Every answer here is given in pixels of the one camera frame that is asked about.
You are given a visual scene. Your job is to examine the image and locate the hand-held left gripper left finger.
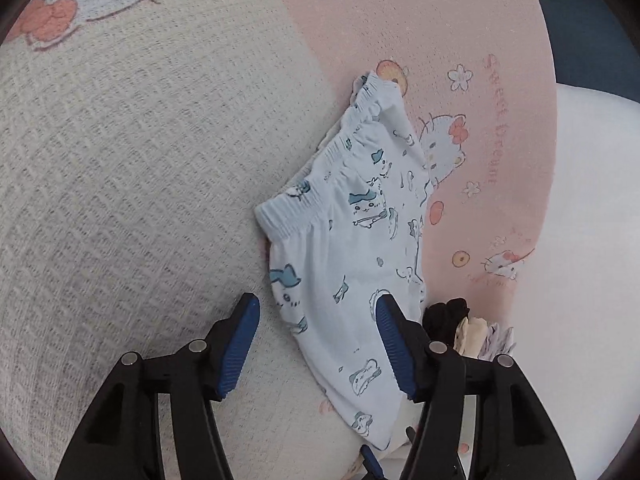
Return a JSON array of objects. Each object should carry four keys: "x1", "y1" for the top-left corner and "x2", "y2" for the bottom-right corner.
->
[{"x1": 54, "y1": 292, "x2": 261, "y2": 480}]

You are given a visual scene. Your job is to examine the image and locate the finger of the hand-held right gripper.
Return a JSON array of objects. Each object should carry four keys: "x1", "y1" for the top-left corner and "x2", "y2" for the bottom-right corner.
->
[{"x1": 359, "y1": 444, "x2": 387, "y2": 480}]

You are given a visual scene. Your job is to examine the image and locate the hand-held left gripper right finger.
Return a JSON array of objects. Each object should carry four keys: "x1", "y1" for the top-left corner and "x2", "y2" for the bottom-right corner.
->
[{"x1": 375, "y1": 294, "x2": 577, "y2": 480}]

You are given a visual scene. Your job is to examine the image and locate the light blue printed pants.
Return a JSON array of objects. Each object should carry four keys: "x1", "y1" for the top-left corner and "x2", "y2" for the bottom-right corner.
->
[{"x1": 254, "y1": 72, "x2": 433, "y2": 451}]

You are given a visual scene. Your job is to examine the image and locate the black folded garment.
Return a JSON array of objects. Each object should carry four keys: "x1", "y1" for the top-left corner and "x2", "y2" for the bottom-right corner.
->
[{"x1": 422, "y1": 297, "x2": 471, "y2": 346}]

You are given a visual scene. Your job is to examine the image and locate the cream folded garment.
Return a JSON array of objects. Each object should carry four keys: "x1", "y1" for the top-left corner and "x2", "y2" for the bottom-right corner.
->
[{"x1": 452, "y1": 316, "x2": 488, "y2": 358}]

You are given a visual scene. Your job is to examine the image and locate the pale lavender folded garment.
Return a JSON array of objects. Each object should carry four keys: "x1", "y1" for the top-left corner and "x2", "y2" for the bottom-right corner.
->
[{"x1": 477, "y1": 325, "x2": 516, "y2": 361}]

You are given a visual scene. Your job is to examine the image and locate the pink and cream cat blanket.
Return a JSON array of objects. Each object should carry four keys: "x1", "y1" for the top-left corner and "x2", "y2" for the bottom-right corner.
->
[{"x1": 0, "y1": 0, "x2": 558, "y2": 480}]

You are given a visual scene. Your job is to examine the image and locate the white bed sheet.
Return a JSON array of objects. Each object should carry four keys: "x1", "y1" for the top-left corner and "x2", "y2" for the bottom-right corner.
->
[{"x1": 515, "y1": 82, "x2": 640, "y2": 480}]

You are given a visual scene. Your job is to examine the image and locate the dark blue curtain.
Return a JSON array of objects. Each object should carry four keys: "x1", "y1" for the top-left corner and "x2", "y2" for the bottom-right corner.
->
[{"x1": 537, "y1": 0, "x2": 640, "y2": 106}]

